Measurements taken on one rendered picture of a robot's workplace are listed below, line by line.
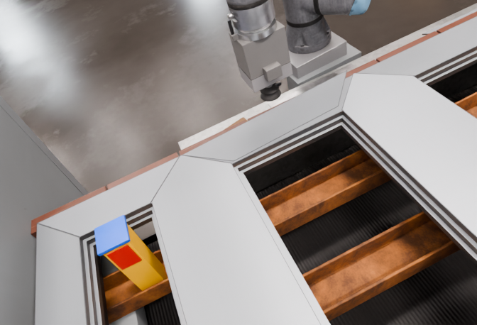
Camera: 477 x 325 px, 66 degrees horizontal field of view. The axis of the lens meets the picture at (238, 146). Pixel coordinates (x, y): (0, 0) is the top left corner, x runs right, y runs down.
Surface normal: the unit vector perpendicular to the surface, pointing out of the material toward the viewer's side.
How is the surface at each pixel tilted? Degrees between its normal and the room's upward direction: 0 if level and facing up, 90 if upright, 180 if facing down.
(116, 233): 0
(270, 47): 90
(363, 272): 0
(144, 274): 90
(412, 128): 0
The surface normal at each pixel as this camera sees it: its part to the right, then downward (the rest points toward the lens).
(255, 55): 0.40, 0.59
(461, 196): -0.24, -0.67
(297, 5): -0.44, 0.74
